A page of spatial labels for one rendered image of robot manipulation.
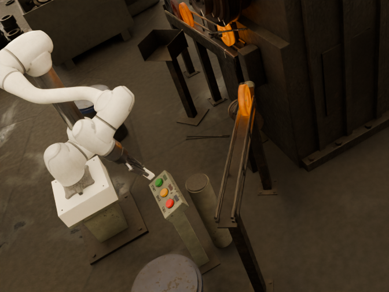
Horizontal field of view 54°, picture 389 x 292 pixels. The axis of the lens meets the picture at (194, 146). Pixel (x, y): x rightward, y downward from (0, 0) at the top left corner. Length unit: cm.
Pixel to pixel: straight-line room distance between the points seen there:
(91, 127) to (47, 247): 144
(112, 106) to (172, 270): 75
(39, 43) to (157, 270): 114
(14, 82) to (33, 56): 17
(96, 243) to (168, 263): 90
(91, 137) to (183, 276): 70
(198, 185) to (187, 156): 94
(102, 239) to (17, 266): 63
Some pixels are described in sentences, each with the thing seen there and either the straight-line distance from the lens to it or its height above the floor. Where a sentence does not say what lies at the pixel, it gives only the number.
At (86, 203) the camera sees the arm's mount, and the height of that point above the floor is 44.
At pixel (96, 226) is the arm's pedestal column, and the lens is 244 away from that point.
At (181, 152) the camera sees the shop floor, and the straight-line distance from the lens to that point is 282.
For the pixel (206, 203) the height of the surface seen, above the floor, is 42.
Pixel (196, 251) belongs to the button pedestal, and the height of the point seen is 15.
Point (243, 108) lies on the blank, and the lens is 185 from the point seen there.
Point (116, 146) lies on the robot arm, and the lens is 159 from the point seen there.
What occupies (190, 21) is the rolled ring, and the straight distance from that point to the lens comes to 290.
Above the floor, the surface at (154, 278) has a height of 43.
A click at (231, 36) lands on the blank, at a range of 223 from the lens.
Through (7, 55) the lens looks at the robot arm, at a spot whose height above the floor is 128.
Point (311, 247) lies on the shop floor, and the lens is 216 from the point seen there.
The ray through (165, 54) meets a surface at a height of 60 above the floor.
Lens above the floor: 187
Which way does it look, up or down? 41 degrees down
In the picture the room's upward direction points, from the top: 23 degrees counter-clockwise
